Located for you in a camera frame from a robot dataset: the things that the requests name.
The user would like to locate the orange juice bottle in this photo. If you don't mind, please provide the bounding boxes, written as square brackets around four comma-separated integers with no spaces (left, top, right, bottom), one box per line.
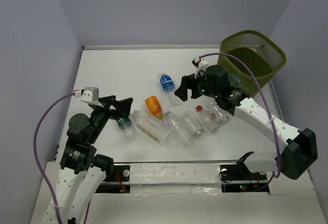
[145,96,163,119]

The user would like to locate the clear jar silver lid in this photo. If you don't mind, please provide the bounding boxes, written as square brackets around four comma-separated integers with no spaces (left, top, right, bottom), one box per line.
[179,110,204,138]

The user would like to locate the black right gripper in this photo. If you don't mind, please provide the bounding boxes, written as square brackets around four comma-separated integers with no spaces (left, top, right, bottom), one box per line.
[173,69,218,101]

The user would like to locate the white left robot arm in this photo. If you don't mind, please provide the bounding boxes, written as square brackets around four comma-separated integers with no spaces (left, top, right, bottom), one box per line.
[41,95,133,223]

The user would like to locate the clear jar by bin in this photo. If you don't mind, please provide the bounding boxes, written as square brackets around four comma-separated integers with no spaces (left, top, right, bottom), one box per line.
[206,102,230,126]

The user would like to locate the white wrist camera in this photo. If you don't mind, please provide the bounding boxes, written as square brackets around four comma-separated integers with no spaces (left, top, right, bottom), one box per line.
[80,87,102,107]
[192,56,209,78]

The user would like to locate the purple camera cable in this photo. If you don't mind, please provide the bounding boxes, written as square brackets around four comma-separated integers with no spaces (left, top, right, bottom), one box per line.
[198,52,283,190]
[32,90,92,224]

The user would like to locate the green mesh waste bin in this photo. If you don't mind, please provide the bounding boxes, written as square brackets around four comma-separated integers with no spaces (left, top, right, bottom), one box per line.
[217,30,286,97]

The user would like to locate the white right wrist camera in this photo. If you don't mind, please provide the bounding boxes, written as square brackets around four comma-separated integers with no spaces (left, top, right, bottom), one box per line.
[192,56,209,78]

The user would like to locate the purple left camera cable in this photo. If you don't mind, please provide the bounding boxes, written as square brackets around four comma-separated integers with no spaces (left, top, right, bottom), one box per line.
[32,90,92,224]

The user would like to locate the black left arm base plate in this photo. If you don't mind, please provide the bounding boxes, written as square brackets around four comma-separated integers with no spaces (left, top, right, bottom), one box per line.
[95,164,131,194]

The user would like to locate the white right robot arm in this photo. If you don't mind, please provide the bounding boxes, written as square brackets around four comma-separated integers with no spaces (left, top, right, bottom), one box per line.
[175,65,318,180]

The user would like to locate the clear ribbed water bottle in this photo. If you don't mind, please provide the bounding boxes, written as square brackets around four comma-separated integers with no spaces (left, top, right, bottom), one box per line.
[163,110,192,147]

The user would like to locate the clear bottle inside bin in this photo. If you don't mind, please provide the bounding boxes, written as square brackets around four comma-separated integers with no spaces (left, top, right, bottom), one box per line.
[228,72,242,85]

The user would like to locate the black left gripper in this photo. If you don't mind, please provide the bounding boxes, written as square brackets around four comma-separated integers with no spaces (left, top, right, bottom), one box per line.
[88,94,133,142]

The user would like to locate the blue label water bottle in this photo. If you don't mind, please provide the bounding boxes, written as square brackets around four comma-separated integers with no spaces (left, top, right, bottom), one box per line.
[159,73,179,106]

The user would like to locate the red cap clear bottle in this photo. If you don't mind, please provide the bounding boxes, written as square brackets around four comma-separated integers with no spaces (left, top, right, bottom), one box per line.
[196,105,221,133]

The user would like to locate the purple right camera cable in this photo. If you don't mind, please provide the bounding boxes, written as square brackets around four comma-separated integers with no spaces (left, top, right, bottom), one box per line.
[198,52,283,190]

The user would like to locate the green label water bottle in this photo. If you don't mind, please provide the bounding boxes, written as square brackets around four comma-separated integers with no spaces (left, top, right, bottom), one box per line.
[116,118,136,141]

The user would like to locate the square clear plastic bottle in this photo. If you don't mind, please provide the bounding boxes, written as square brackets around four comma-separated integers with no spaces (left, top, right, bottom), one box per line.
[131,110,171,148]

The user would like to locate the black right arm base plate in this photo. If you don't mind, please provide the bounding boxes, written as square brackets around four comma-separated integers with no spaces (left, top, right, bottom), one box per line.
[218,164,269,193]

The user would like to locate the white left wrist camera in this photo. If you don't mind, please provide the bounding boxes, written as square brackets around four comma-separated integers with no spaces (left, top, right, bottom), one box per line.
[80,87,102,107]

